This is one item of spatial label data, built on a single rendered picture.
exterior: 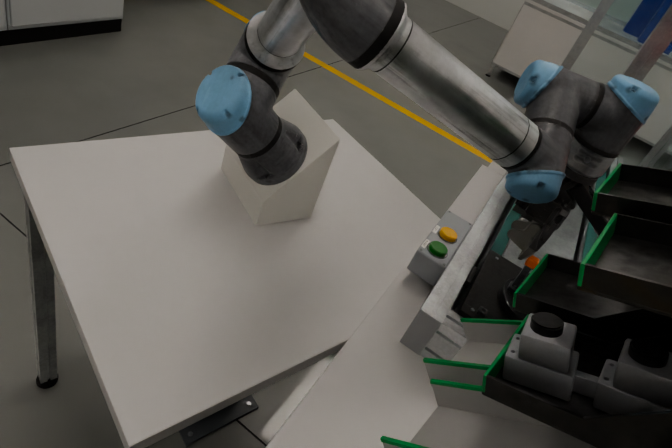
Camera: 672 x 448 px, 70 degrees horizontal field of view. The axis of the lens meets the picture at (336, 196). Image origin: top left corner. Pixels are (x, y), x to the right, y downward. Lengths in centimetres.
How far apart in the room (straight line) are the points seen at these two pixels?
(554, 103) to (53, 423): 157
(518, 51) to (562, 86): 512
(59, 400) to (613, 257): 160
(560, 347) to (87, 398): 151
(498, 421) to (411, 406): 23
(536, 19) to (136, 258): 531
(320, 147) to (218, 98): 25
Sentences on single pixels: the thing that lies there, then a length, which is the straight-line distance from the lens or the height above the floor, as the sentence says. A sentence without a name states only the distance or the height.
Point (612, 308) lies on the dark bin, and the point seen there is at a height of 123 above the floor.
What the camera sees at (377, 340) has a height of 86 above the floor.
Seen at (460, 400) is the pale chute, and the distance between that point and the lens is 74.
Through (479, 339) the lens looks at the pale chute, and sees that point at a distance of 86.
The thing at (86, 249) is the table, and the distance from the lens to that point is 98.
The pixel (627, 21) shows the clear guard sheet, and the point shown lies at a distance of 219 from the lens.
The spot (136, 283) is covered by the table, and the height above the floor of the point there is 86.
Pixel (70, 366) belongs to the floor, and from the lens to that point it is 186.
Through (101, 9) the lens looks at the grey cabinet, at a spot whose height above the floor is 19.
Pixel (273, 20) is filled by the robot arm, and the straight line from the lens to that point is 86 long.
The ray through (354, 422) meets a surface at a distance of 85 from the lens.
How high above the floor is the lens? 157
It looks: 35 degrees down
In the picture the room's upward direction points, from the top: 22 degrees clockwise
